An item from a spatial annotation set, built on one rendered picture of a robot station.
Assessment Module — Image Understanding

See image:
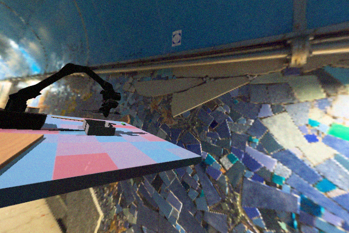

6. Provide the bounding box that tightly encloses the grey cylinder with orange top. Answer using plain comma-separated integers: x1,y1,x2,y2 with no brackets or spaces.
25,106,40,113

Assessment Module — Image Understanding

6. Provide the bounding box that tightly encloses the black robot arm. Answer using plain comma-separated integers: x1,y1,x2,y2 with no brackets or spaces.
3,63,121,113

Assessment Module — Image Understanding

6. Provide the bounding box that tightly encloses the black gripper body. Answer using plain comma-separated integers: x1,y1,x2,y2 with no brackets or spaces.
98,97,116,110

